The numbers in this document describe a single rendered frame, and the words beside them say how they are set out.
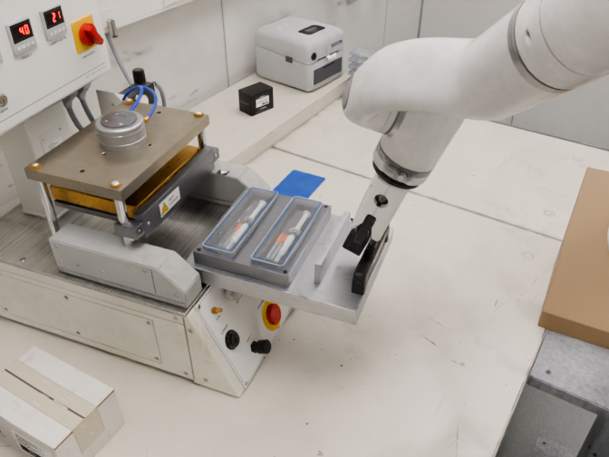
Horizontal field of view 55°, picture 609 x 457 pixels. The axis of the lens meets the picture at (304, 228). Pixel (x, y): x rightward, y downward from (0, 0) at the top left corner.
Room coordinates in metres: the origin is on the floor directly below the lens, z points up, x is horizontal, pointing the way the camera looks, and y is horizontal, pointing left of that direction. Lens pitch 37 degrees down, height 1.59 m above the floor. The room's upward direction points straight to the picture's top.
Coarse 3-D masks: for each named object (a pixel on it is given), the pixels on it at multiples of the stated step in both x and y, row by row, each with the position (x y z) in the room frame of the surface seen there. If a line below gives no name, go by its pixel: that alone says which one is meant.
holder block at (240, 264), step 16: (272, 208) 0.84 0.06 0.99; (272, 224) 0.79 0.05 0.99; (320, 224) 0.79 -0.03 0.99; (256, 240) 0.75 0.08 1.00; (304, 240) 0.75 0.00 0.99; (208, 256) 0.71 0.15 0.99; (224, 256) 0.71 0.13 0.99; (240, 256) 0.71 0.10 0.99; (304, 256) 0.73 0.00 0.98; (240, 272) 0.69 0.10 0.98; (256, 272) 0.68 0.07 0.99; (272, 272) 0.67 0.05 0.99; (288, 272) 0.67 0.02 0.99
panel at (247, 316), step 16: (208, 288) 0.71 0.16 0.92; (208, 304) 0.69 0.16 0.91; (224, 304) 0.71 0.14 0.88; (240, 304) 0.74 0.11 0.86; (256, 304) 0.77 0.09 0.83; (208, 320) 0.67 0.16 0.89; (224, 320) 0.69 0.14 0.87; (240, 320) 0.72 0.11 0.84; (256, 320) 0.75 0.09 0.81; (224, 336) 0.67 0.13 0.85; (240, 336) 0.70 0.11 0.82; (256, 336) 0.72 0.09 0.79; (272, 336) 0.75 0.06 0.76; (224, 352) 0.65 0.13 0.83; (240, 352) 0.68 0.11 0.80; (240, 368) 0.66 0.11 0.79; (256, 368) 0.68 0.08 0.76
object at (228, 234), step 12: (252, 192) 0.87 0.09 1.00; (264, 192) 0.87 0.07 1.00; (276, 192) 0.87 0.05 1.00; (240, 204) 0.84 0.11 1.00; (252, 204) 0.84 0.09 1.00; (264, 204) 0.84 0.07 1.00; (228, 216) 0.80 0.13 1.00; (240, 216) 0.80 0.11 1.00; (252, 216) 0.80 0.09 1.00; (216, 228) 0.77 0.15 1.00; (228, 228) 0.77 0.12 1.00; (240, 228) 0.77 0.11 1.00; (216, 240) 0.74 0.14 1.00; (228, 240) 0.74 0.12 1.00; (240, 240) 0.74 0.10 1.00
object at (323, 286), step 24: (336, 216) 0.85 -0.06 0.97; (336, 240) 0.74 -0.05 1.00; (192, 264) 0.72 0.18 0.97; (312, 264) 0.72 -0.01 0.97; (336, 264) 0.72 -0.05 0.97; (240, 288) 0.68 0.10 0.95; (264, 288) 0.67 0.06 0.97; (288, 288) 0.66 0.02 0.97; (312, 288) 0.66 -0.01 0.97; (336, 288) 0.66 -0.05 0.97; (312, 312) 0.64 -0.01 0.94; (336, 312) 0.62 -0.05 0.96; (360, 312) 0.63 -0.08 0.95
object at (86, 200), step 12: (180, 156) 0.91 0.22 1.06; (192, 156) 0.91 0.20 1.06; (168, 168) 0.87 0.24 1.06; (180, 168) 0.88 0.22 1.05; (156, 180) 0.83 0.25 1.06; (168, 180) 0.84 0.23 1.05; (60, 192) 0.81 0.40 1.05; (72, 192) 0.80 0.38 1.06; (144, 192) 0.79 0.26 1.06; (156, 192) 0.80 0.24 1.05; (60, 204) 0.81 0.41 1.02; (72, 204) 0.80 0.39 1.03; (84, 204) 0.79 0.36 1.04; (96, 204) 0.78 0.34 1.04; (108, 204) 0.77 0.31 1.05; (132, 204) 0.76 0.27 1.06; (108, 216) 0.77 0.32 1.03; (132, 216) 0.76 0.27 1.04
